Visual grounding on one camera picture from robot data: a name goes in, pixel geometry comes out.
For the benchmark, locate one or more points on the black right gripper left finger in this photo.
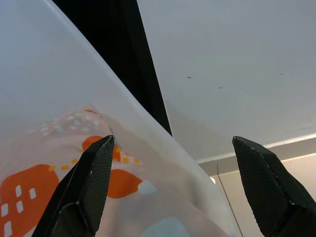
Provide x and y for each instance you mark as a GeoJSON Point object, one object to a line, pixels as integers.
{"type": "Point", "coordinates": [84, 187]}

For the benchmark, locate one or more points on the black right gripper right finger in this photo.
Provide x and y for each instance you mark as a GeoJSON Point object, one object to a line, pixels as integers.
{"type": "Point", "coordinates": [269, 187]}

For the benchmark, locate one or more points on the translucent white orange-patterned sheet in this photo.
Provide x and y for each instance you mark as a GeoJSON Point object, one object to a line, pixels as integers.
{"type": "Point", "coordinates": [49, 98]}

